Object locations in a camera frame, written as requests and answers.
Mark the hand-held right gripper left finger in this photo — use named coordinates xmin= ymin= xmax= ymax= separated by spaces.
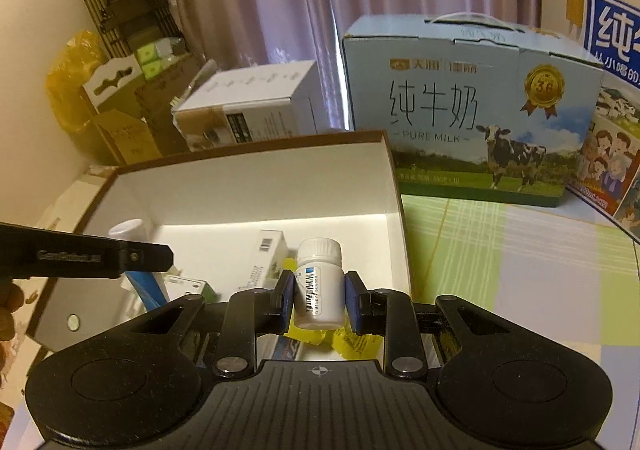
xmin=117 ymin=269 xmax=296 ymax=377

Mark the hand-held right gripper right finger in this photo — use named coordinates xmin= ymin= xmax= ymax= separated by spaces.
xmin=343 ymin=271 xmax=523 ymax=378

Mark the white pill bottle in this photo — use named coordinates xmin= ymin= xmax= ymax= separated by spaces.
xmin=291 ymin=237 xmax=347 ymax=331

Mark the white ointment box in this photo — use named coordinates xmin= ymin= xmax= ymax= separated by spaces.
xmin=235 ymin=229 xmax=288 ymax=291

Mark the blue small box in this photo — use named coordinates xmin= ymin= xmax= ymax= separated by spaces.
xmin=122 ymin=271 xmax=168 ymax=311

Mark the brown storage box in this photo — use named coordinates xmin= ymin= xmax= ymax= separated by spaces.
xmin=25 ymin=130 xmax=413 ymax=366

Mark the person's left hand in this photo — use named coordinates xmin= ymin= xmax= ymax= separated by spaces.
xmin=0 ymin=280 xmax=26 ymax=396

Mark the blue and white flat box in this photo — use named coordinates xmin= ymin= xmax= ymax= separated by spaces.
xmin=257 ymin=334 xmax=313 ymax=362

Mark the white paper box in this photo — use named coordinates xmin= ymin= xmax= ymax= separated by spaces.
xmin=32 ymin=165 xmax=118 ymax=235

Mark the white capped bottle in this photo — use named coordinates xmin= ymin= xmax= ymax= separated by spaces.
xmin=107 ymin=220 xmax=151 ymax=243

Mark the brown cardboard box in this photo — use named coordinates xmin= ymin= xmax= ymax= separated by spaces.
xmin=134 ymin=57 xmax=221 ymax=155

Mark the yellow plastic bag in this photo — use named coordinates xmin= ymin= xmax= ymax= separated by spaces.
xmin=46 ymin=30 xmax=108 ymax=131

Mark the checked tablecloth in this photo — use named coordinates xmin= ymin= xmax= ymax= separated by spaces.
xmin=390 ymin=195 xmax=640 ymax=381

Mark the cardboard box with white insert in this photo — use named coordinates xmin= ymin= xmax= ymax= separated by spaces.
xmin=82 ymin=54 xmax=166 ymax=165

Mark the light blue milk carton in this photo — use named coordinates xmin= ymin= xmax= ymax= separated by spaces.
xmin=342 ymin=14 xmax=606 ymax=208

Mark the pale patterned curtain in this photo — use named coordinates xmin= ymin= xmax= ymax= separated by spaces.
xmin=142 ymin=0 xmax=543 ymax=131

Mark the dark blue milk carton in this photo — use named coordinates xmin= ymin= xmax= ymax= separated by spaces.
xmin=565 ymin=0 xmax=640 ymax=231

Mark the black wire rack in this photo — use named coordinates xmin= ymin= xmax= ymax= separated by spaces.
xmin=82 ymin=0 xmax=183 ymax=60

